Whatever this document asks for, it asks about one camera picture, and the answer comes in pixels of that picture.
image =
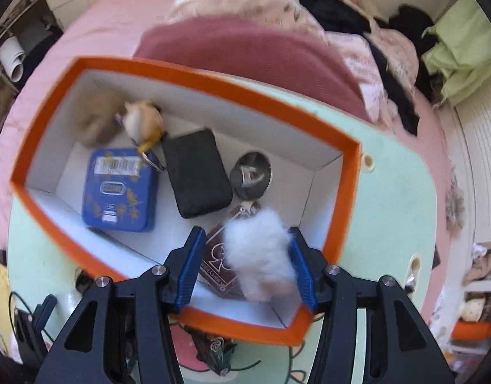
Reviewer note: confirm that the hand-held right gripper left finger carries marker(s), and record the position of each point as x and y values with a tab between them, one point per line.
186	272

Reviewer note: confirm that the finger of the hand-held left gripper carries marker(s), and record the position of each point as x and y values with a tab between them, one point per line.
45	308

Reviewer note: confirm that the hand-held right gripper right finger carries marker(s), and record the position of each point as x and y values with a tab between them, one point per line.
304	274

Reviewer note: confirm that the white fluffy pompom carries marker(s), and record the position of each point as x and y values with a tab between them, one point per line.
257	252

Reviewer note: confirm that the orange cardboard box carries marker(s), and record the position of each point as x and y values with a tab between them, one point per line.
229	84

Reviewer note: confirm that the green desktop table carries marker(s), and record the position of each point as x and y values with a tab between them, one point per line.
383	216

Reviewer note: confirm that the brown playing card pack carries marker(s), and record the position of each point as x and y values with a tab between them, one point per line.
214	258

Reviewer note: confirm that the green toy car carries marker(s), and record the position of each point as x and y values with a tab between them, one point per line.
215	352

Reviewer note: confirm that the dark textured box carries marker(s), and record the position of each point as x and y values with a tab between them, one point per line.
197	172

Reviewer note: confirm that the blue metal tin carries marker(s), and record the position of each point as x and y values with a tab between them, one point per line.
117	192

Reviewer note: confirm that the shiny silver metal ornament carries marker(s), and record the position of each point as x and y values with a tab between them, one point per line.
251	174

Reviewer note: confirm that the cluttered side shelf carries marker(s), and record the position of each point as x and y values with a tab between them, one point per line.
479	288

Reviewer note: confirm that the brown fur pompom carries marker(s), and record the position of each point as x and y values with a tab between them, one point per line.
95	118

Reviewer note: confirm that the white slatted panel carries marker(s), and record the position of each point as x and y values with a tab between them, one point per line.
483	160

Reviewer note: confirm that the dark pink pillow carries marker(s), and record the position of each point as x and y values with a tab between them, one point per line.
249	48

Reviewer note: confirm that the white paper roll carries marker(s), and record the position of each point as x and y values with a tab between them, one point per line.
11	58

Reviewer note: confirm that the black clothes on quilt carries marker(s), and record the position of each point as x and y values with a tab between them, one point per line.
333	12

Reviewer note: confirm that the black garment heap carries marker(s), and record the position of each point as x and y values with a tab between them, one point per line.
415	28

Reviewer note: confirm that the light green cloth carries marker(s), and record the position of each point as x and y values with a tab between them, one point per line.
465	52

